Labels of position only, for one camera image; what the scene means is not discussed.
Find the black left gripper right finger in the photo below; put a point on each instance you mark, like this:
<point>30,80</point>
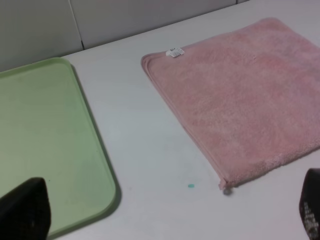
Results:
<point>309,204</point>

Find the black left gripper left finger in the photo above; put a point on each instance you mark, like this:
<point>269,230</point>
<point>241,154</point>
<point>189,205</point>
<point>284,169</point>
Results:
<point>25,212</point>

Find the pink terry towel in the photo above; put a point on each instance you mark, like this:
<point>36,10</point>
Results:
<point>249,99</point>

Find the light green plastic tray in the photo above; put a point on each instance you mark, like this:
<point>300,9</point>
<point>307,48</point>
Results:
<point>47,131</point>

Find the white towel care label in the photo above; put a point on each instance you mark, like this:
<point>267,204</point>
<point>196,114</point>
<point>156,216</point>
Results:
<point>174,52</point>

